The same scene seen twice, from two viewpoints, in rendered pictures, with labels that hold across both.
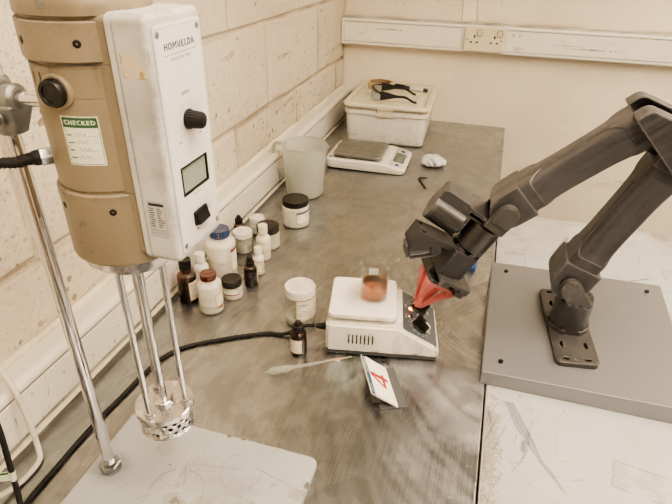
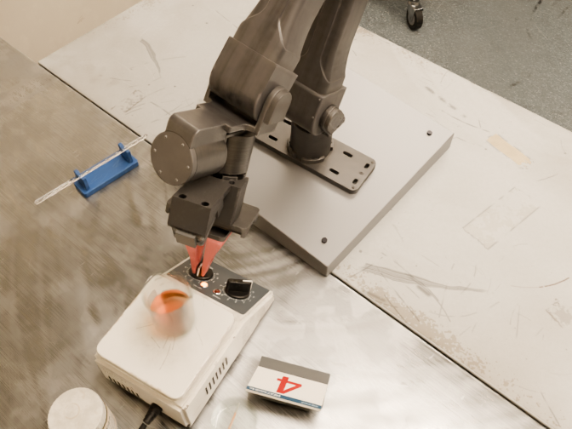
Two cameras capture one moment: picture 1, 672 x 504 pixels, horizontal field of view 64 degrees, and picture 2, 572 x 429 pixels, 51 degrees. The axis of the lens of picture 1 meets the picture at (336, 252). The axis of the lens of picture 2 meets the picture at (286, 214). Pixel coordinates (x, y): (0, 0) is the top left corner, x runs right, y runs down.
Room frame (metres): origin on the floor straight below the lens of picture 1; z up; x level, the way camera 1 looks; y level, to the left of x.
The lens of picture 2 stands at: (0.54, 0.16, 1.62)
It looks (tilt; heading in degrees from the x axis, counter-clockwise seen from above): 53 degrees down; 295
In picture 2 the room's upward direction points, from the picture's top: straight up
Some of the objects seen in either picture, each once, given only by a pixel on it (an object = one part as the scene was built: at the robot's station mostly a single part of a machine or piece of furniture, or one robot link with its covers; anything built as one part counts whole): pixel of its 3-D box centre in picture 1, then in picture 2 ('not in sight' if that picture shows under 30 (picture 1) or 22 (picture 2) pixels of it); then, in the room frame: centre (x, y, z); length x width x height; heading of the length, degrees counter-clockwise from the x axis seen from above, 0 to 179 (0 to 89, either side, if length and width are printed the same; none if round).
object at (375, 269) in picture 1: (375, 281); (173, 306); (0.79, -0.07, 1.02); 0.06 x 0.05 x 0.08; 30
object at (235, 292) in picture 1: (232, 286); not in sight; (0.91, 0.21, 0.92); 0.04 x 0.04 x 0.04
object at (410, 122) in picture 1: (392, 112); not in sight; (2.04, -0.20, 0.97); 0.37 x 0.31 x 0.14; 166
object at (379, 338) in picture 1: (377, 318); (185, 332); (0.79, -0.08, 0.94); 0.22 x 0.13 x 0.08; 85
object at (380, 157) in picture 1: (370, 155); not in sight; (1.69, -0.11, 0.92); 0.26 x 0.19 x 0.05; 75
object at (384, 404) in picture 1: (383, 380); (289, 382); (0.65, -0.08, 0.92); 0.09 x 0.06 x 0.04; 9
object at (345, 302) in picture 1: (364, 298); (167, 334); (0.80, -0.05, 0.98); 0.12 x 0.12 x 0.01; 85
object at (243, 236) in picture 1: (243, 240); not in sight; (1.10, 0.22, 0.93); 0.05 x 0.05 x 0.05
